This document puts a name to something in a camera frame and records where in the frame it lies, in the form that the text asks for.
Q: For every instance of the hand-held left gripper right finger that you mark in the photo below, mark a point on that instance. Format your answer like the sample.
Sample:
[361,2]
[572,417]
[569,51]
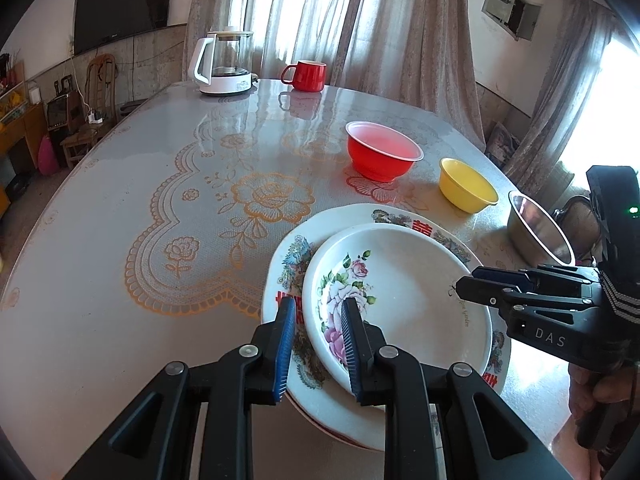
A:
[350,345]

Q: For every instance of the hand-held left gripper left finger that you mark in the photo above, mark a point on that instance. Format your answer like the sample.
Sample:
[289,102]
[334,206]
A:
[282,350]

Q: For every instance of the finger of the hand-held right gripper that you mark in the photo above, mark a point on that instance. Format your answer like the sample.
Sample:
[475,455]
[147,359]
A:
[500,275]
[480,291]

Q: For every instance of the stainless steel bowl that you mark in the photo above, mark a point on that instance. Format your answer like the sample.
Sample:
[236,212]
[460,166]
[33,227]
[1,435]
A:
[535,230]

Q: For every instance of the small rose print plate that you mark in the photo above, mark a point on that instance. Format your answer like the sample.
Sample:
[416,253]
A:
[410,310]

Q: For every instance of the large oval floral plate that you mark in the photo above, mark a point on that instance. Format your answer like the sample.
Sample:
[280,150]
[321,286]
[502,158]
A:
[340,430]

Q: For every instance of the round bird print plate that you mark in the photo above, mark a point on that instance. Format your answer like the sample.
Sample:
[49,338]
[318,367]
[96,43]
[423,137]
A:
[300,265]

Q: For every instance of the yellow plastic bowl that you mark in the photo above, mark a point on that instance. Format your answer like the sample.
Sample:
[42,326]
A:
[465,185]

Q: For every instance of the red plastic bowl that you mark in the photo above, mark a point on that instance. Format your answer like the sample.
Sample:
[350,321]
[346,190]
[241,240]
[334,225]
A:
[380,155]

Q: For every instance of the person's right hand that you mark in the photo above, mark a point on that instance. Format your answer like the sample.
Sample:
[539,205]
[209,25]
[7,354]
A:
[580,390]

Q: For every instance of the patterned cushion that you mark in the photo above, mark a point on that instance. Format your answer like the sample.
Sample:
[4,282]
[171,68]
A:
[502,145]

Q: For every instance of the beige lace curtain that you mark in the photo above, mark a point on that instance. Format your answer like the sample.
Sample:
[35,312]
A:
[565,85]
[350,35]

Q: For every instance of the red mug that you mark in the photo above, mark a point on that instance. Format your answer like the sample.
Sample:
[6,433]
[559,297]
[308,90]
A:
[307,77]

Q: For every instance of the white glass electric kettle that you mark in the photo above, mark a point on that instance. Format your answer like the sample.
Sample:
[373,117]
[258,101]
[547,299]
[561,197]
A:
[225,60]

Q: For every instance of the white power strip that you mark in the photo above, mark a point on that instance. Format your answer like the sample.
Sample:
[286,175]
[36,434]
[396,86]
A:
[96,119]

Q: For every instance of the pink plastic bag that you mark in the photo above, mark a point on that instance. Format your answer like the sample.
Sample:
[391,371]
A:
[47,157]

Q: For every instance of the small black appliance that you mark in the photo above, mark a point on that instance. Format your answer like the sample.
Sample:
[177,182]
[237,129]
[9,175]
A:
[62,112]

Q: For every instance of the wooden chair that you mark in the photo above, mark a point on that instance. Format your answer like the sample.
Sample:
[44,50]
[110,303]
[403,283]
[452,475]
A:
[100,80]

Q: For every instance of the wooden cabinet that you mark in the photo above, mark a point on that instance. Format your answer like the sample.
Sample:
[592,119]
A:
[25,130]

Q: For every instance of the wooden display shelf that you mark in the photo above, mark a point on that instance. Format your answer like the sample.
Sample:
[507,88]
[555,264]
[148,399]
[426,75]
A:
[12,90]

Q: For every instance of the black flat television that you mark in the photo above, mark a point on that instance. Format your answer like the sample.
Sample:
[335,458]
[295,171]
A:
[125,5]

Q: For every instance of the wall electrical box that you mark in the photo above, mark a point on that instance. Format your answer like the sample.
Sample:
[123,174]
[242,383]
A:
[500,0]

